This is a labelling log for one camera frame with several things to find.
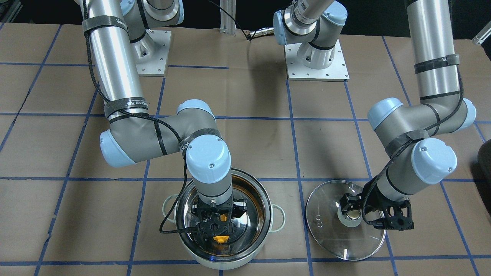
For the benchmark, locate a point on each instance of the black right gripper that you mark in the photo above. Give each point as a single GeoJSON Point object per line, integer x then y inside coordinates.
{"type": "Point", "coordinates": [240, 207]}

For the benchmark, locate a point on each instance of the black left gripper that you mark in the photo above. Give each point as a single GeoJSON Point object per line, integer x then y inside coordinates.
{"type": "Point", "coordinates": [373, 203]}

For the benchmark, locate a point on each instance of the yellow toy corn cob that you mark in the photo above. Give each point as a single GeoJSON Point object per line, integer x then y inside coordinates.
{"type": "Point", "coordinates": [221, 238]}

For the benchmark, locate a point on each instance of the glass pot lid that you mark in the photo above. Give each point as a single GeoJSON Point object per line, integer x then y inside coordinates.
{"type": "Point", "coordinates": [346, 236]}

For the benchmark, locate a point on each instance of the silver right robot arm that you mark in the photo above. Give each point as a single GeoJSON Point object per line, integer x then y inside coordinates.
{"type": "Point", "coordinates": [117, 40]}

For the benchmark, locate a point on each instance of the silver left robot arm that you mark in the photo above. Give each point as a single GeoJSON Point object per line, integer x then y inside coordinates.
{"type": "Point", "coordinates": [407, 133]}

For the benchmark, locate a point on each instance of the pale green electric pot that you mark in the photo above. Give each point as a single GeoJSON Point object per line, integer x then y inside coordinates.
{"type": "Point", "coordinates": [258, 220]}

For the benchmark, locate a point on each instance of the aluminium frame post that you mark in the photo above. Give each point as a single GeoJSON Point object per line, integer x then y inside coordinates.
{"type": "Point", "coordinates": [228, 12]}

